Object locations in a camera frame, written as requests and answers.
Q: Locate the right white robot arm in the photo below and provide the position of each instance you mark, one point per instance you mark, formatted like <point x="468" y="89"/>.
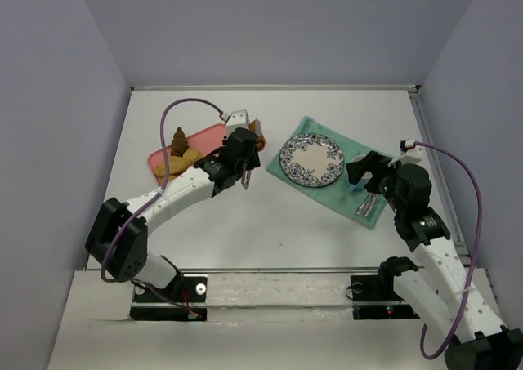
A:
<point x="435" y="283"/>

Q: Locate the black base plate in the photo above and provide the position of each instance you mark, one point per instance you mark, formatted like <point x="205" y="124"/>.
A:
<point x="371" y="302"/>
<point x="188" y="304"/>

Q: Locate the metal spoon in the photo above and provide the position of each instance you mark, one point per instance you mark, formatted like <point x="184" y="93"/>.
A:
<point x="370" y="205"/>

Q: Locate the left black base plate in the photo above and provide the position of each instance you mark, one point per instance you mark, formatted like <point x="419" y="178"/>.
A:
<point x="188" y="304"/>

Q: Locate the small round bread roll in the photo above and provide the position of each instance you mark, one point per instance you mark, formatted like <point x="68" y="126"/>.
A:
<point x="192" y="155"/>

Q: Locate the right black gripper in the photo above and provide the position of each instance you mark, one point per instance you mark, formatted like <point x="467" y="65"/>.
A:
<point x="368" y="170"/>

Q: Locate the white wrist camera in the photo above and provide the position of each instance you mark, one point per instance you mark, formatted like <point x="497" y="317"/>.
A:
<point x="237" y="119"/>
<point x="410" y="153"/>

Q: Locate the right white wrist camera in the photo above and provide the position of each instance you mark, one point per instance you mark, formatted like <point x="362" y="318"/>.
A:
<point x="410" y="153"/>

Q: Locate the pink plastic tray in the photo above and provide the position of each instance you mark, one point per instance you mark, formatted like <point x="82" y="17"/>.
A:
<point x="204" y="141"/>

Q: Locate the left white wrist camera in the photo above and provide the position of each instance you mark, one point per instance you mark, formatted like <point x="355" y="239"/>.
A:
<point x="237" y="119"/>

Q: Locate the white cup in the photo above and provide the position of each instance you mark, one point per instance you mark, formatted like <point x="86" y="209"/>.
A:
<point x="358" y="158"/>

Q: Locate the reddish-brown pastry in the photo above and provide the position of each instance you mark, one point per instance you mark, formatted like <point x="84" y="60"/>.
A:
<point x="256" y="127"/>

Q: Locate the long pale bread loaf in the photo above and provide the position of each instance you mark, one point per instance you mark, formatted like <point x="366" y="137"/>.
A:
<point x="175" y="165"/>

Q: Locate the green cloth napkin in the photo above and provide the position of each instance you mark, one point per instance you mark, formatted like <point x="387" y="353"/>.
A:
<point x="340" y="196"/>

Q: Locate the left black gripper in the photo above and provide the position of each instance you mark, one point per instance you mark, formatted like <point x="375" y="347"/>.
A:
<point x="248" y="162"/>

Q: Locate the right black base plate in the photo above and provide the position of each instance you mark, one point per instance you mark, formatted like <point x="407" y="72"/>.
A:
<point x="371" y="302"/>

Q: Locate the blue floral ceramic plate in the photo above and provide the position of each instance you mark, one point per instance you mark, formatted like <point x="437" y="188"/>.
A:
<point x="311" y="160"/>

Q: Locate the dark brown croissant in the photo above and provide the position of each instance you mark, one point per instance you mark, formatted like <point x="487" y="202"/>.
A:
<point x="179" y="144"/>

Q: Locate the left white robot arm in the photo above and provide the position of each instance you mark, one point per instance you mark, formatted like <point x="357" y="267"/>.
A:
<point x="119" y="237"/>

